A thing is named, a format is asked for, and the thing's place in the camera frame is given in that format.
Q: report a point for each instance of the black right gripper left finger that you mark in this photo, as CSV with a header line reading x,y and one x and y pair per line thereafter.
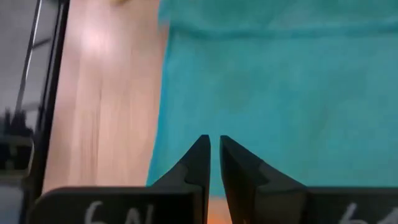
x,y
155,205

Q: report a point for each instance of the orange microfiber towel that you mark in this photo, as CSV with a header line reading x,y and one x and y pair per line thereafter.
x,y
217,213

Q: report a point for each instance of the teal microfiber towel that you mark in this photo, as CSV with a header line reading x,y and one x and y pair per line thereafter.
x,y
280,93

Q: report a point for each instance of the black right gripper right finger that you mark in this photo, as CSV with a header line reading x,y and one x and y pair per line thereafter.
x,y
280,205

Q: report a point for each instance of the black table-level camera box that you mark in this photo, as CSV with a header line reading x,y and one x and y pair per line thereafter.
x,y
15,155

